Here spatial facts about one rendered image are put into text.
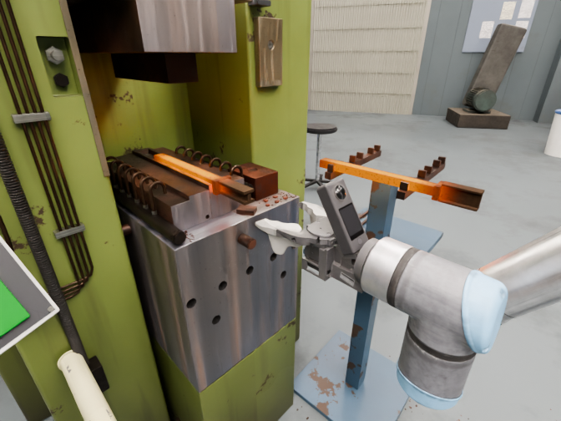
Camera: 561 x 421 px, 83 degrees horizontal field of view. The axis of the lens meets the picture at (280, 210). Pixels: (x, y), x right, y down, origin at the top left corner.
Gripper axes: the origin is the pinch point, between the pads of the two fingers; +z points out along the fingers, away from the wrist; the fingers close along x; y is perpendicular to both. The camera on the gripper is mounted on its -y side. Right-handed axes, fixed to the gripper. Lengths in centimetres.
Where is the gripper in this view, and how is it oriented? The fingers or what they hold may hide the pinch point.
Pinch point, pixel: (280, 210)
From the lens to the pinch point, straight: 60.2
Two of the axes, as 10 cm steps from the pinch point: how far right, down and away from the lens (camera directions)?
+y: 0.0, 9.0, 4.4
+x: 7.0, -3.1, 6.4
